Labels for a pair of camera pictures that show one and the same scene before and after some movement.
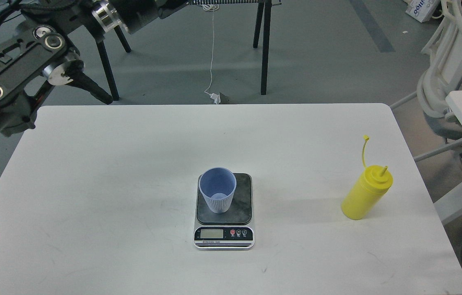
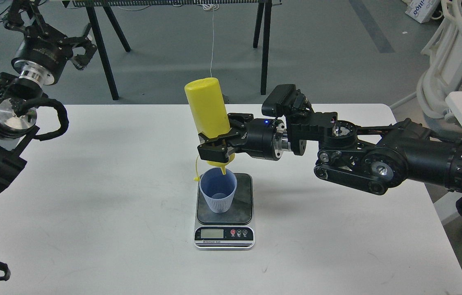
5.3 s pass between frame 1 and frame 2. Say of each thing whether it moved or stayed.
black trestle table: stayed
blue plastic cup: stayed
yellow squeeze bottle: moved
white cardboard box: stayed
